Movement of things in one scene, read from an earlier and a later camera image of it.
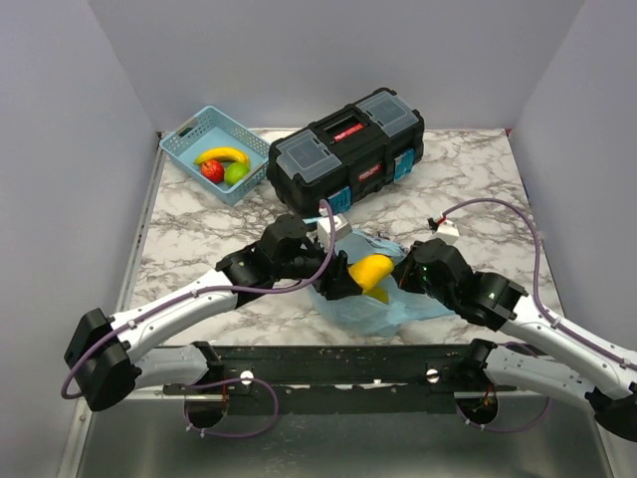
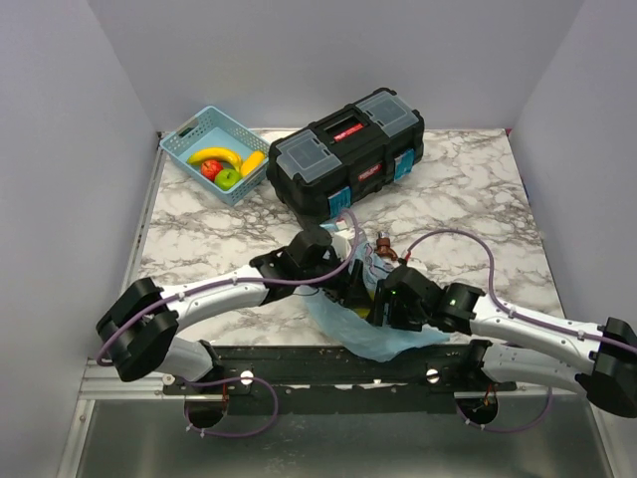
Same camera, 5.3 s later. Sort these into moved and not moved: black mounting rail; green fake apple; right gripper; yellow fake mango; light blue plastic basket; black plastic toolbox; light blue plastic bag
Moved: light blue plastic bag; green fake apple; right gripper; yellow fake mango
Not moved: light blue plastic basket; black mounting rail; black plastic toolbox
